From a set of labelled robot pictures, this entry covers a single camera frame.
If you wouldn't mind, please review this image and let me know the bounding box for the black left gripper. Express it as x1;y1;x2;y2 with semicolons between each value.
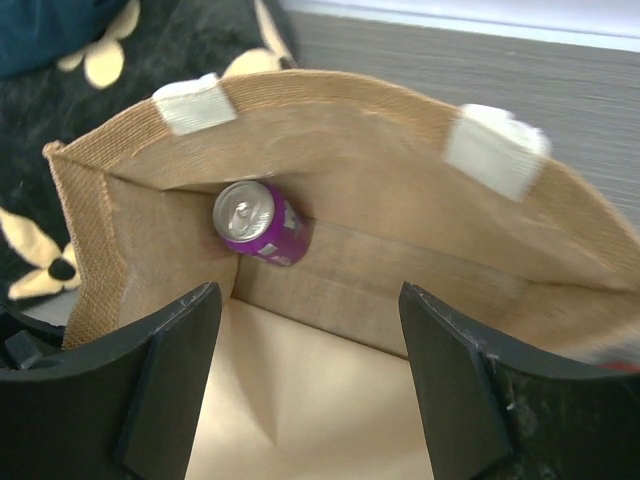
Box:
1;305;65;370

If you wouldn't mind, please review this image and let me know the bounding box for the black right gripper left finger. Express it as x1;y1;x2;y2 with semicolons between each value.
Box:
1;283;222;479

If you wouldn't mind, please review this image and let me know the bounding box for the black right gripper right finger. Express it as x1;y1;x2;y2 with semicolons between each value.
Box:
398;284;639;480

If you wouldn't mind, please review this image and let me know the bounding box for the tan canvas tote bag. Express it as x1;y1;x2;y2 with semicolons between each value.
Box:
56;70;639;479

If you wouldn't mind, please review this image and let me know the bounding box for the dark blue cloth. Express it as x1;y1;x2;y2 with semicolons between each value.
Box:
1;0;126;79

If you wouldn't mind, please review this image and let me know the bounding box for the black floral cushion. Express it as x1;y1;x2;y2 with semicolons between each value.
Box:
1;1;299;310

